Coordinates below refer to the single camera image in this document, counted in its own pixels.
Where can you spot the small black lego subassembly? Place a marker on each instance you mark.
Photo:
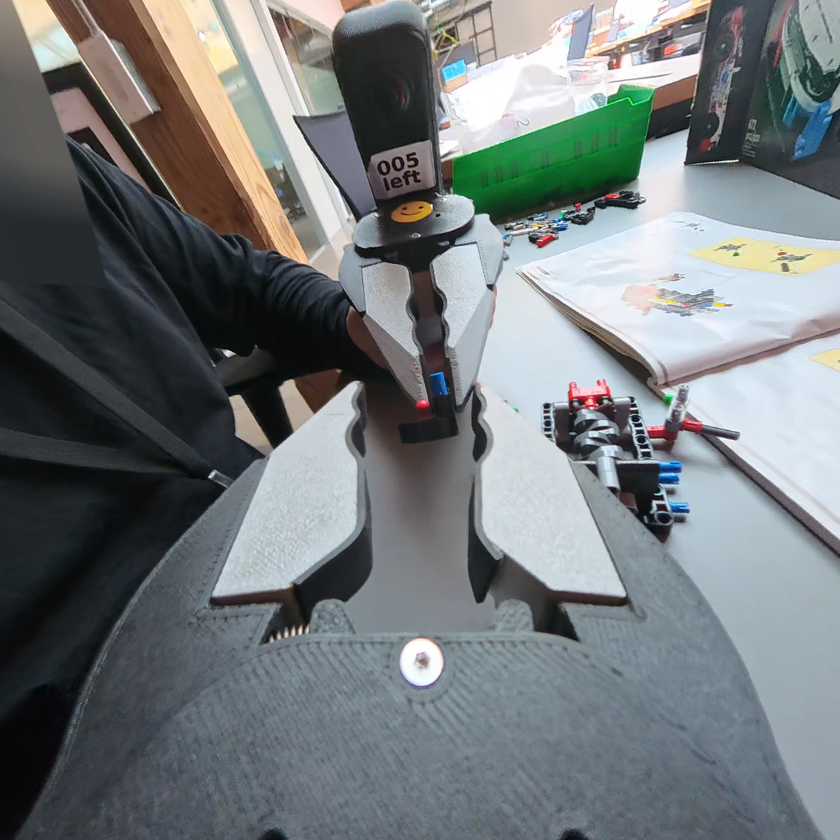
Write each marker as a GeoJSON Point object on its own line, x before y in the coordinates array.
{"type": "Point", "coordinates": [433, 430]}

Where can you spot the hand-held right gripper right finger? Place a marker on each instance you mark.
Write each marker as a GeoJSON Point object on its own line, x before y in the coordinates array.
{"type": "Point", "coordinates": [544, 525]}

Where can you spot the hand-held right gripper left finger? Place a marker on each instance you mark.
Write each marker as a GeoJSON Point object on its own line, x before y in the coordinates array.
{"type": "Point", "coordinates": [295, 518]}

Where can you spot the clear plastic bags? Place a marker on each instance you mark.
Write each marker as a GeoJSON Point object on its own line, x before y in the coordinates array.
{"type": "Point", "coordinates": [525, 92]}

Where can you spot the green plastic bin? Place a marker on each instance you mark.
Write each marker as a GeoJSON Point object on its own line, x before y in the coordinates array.
{"type": "Point", "coordinates": [558, 157]}

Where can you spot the pile of loose lego pieces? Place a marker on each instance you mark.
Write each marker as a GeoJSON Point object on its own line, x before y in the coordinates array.
{"type": "Point", "coordinates": [558, 226]}

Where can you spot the dark blue chair back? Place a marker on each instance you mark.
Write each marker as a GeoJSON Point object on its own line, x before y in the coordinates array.
{"type": "Point", "coordinates": [331, 151]}

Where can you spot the wooden pillar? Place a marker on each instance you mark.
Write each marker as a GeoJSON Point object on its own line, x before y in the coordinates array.
{"type": "Point", "coordinates": [184, 131]}

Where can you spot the white instruction booklet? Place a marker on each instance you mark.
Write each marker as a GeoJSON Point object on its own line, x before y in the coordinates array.
{"type": "Point", "coordinates": [754, 315]}

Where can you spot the black office chair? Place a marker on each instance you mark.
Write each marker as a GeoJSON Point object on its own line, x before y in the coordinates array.
{"type": "Point", "coordinates": [262, 394]}

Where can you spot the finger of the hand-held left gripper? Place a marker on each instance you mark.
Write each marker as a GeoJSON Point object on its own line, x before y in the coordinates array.
{"type": "Point", "coordinates": [387, 308]}
{"type": "Point", "coordinates": [469, 302]}

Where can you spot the person's left forearm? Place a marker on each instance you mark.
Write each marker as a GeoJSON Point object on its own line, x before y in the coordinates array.
{"type": "Point", "coordinates": [229, 289]}

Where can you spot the person's left hand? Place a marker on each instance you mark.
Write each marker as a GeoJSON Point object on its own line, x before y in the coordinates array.
{"type": "Point", "coordinates": [364, 341]}

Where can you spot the black lego frame assembly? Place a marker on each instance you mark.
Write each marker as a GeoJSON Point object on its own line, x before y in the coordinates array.
{"type": "Point", "coordinates": [623, 446]}

